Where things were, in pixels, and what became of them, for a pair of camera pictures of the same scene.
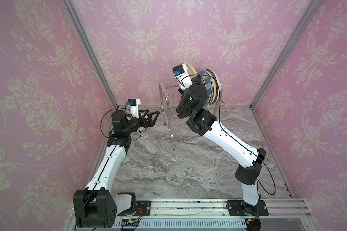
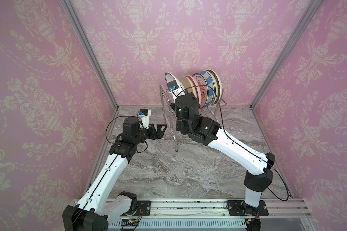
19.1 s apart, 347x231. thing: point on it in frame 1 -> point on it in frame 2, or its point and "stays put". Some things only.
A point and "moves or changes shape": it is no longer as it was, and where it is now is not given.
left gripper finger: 152,121 -> 159,132
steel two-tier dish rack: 168,97 stays put
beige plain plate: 192,71 moves or changes shape
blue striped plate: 208,81 stays put
